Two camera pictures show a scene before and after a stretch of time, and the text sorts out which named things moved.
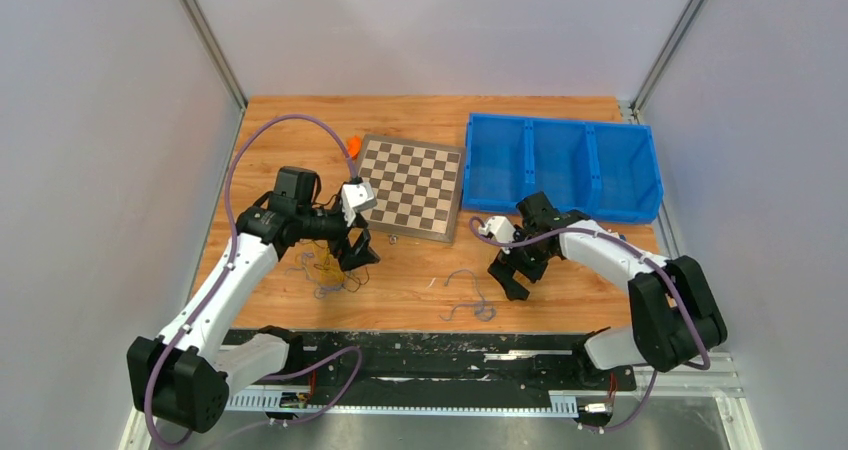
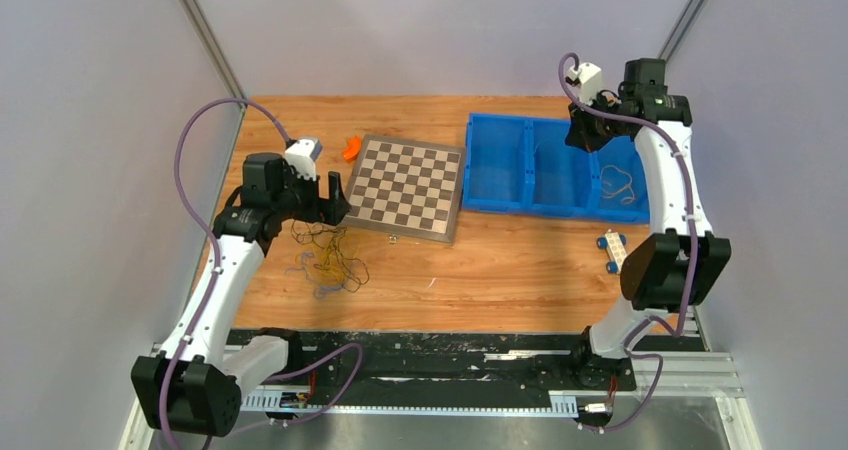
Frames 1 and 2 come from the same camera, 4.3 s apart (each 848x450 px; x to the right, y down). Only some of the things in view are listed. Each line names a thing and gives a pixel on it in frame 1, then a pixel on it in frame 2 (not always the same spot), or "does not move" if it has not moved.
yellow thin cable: [332, 272] does not move
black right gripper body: [528, 260] → [594, 131]
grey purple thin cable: [321, 291] does not move
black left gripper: [361, 253] → [329, 210]
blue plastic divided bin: [610, 172] does not move
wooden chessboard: [417, 186] does not move
